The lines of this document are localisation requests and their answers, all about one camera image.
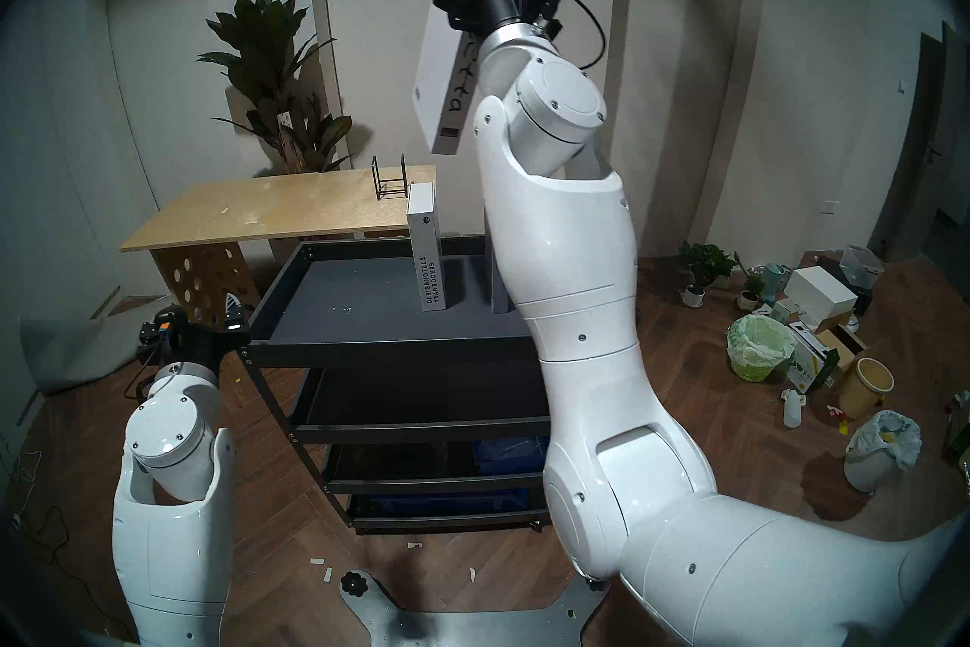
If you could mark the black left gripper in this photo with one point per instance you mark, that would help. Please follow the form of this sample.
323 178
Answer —
193 342

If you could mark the large white Arletta book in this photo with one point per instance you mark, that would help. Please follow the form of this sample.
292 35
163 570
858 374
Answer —
439 69

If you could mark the white Design Hotels yearbook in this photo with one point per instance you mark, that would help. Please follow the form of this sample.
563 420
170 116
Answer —
426 251

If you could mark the thin white Discontent book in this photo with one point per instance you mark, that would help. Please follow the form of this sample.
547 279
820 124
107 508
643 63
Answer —
496 289

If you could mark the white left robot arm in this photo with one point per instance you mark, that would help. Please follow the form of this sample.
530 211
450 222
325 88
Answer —
174 562

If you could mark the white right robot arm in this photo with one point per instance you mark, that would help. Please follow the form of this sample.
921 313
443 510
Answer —
568 236

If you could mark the light wooden table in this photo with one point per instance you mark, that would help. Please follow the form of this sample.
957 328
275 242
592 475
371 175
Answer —
265 206

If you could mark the black three-tier utility cart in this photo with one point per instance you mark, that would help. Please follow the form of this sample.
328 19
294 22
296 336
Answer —
364 297

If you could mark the tall dark-leaved potted plant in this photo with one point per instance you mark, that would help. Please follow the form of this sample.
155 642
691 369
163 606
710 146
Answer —
261 46

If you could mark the black star knob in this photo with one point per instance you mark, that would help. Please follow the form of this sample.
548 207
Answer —
353 584

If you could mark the long blue plastic bin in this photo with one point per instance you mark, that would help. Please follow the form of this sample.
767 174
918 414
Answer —
455 501

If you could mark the small green plant white pot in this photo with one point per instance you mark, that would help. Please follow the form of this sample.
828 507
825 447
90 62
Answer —
705 263

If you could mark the tiny potted plant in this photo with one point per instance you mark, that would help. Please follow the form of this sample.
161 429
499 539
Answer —
750 289

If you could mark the teal watering can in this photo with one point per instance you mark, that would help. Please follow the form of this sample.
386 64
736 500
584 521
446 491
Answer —
774 281

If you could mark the bin with green bag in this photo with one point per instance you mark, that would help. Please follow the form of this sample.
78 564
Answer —
758 346

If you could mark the white cardboard box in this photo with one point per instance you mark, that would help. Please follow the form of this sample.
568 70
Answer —
818 293

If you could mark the clear plastic storage container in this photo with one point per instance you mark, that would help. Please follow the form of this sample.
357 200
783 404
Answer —
860 264

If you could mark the dark door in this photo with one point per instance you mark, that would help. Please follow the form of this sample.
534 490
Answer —
921 160

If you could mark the green and white carton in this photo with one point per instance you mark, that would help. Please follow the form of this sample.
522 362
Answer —
809 357

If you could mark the open brown cardboard box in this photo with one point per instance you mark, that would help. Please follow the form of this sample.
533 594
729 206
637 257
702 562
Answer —
845 344

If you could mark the small white plastic bottle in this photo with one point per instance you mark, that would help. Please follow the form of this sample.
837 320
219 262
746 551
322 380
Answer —
792 412

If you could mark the beige plastic bucket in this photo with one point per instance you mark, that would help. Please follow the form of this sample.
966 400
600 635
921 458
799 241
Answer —
864 391

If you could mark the white bin with white bag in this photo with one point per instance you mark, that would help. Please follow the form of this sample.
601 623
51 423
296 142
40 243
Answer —
879 448

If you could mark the grey metal robot base plate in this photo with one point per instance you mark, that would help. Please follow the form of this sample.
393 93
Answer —
470 630

